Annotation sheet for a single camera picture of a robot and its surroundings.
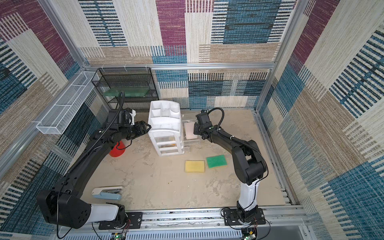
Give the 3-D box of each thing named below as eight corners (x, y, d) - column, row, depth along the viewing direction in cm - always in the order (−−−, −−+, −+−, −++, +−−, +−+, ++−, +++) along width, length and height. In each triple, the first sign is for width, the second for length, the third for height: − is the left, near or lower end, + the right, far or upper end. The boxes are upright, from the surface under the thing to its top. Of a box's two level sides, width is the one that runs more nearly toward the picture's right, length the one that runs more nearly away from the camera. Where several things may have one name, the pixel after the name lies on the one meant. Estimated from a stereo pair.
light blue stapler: (92, 200, 81) (89, 198, 79) (97, 188, 85) (94, 186, 83) (120, 200, 81) (117, 198, 79) (123, 188, 85) (121, 186, 83)
